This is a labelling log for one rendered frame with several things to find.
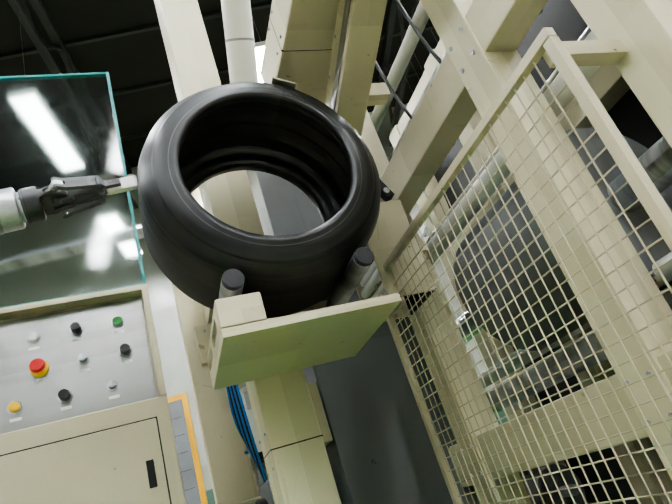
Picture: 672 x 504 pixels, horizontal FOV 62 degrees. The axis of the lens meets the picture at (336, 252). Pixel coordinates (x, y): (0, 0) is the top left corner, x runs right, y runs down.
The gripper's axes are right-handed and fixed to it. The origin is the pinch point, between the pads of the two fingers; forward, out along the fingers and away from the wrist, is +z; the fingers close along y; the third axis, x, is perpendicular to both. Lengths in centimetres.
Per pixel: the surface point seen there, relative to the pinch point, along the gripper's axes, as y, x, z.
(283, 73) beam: 10, -33, 56
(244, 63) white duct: 56, -85, 68
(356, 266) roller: -10, 40, 38
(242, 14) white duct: 44, -99, 71
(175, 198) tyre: -11.4, 14.0, 7.8
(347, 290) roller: 1, 41, 39
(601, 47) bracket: -60, 36, 70
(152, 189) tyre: -9.6, 9.4, 4.5
